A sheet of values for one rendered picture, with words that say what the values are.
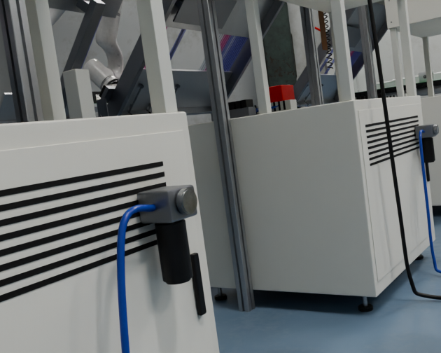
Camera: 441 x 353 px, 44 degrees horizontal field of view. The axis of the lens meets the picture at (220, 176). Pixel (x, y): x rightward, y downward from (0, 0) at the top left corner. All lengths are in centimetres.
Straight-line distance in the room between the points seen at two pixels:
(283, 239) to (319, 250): 12
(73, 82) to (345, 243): 97
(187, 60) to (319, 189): 584
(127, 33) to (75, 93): 605
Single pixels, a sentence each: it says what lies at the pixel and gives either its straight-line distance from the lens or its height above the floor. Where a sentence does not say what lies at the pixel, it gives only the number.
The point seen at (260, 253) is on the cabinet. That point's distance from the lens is 176.
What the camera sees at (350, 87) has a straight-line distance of 157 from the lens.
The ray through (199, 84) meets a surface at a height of 80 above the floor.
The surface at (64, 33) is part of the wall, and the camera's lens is 848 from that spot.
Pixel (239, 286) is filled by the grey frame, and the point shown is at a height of 8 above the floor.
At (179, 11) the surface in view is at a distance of 195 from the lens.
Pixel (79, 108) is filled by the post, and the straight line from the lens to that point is 180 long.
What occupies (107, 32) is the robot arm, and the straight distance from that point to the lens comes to 239.
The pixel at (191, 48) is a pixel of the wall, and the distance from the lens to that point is 732.
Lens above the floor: 58
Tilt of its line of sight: 4 degrees down
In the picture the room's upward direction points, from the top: 8 degrees counter-clockwise
